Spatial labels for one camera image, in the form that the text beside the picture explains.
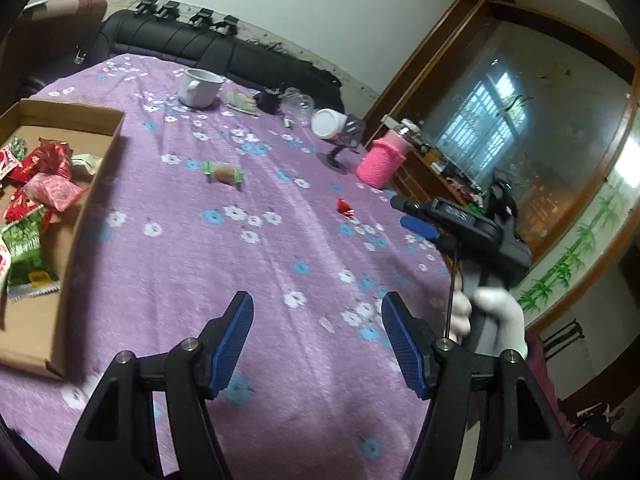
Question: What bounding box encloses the small red candy packet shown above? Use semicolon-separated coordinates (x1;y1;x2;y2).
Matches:
336;198;355;218

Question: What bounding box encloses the green candy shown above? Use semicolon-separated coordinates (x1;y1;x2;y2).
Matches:
202;159;244;188

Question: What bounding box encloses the white gloved right hand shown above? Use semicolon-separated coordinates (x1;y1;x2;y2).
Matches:
449;278;528;360

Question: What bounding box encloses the pink knitted bottle sleeve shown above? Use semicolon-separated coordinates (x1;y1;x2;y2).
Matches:
355;139;406;188

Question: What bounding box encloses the grey phone stand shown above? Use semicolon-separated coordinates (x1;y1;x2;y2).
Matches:
317;115;366;174

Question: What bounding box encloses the white jar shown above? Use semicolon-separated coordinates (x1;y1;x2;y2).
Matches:
310;108;347;140

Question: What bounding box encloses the clear plastic cup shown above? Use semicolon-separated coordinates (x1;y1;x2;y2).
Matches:
280;87;314;127

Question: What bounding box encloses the cardboard tray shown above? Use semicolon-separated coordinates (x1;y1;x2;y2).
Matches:
1;100;125;379

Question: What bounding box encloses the purple floral tablecloth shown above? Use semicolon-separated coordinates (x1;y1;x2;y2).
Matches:
1;55;449;479

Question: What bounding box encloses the small black container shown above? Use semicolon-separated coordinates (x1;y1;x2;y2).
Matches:
255;88;282;115

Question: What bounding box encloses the green snack packet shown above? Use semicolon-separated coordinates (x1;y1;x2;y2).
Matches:
1;206;61;301

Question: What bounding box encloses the small green booklet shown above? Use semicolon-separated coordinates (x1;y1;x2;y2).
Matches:
226;91;258;116

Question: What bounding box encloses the black leather sofa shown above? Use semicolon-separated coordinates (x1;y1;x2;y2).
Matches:
18;10;345;112

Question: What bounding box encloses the pink snack packet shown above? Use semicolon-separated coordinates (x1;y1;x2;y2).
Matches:
24;172;86;212

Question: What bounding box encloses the white mug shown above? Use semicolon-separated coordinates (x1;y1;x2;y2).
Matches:
178;68;224;110

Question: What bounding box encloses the brown armchair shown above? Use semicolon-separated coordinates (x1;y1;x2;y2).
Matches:
1;0;107;96

